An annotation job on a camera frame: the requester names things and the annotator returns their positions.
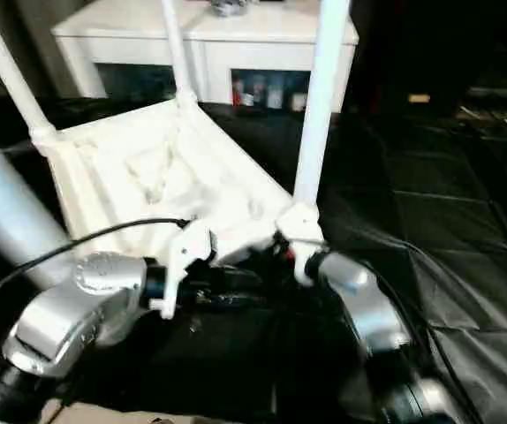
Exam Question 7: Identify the white plastic table top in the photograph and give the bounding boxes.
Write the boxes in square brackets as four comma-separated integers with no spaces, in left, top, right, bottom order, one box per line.
[30,99,321,266]

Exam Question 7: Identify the white plastic table leg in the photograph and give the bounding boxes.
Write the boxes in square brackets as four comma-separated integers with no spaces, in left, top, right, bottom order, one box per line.
[0,0,57,143]
[160,0,201,112]
[0,112,72,289]
[292,0,352,209]

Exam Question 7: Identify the white jar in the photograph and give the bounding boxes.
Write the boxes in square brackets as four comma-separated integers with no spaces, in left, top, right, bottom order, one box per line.
[267,81,284,110]

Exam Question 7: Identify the black work mat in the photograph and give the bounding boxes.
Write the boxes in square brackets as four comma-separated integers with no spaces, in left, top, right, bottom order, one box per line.
[0,90,507,424]

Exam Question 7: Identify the white sideboard cabinet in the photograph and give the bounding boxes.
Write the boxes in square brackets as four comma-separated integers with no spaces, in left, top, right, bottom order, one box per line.
[51,2,360,114]

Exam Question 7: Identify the grey curtain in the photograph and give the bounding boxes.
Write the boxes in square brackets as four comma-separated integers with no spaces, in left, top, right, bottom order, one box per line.
[0,0,82,98]

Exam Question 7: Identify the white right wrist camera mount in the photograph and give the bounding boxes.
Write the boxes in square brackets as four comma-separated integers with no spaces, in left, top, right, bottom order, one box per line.
[275,202,328,286]

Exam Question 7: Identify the black left camera cable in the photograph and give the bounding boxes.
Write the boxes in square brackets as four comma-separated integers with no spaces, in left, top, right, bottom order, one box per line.
[0,218,192,310]

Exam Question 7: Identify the black camera cable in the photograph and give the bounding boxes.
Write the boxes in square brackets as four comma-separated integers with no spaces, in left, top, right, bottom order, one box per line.
[0,218,192,310]
[292,238,480,424]

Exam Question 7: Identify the black right camera cable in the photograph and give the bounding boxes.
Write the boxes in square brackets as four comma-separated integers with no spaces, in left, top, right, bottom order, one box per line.
[292,238,480,424]

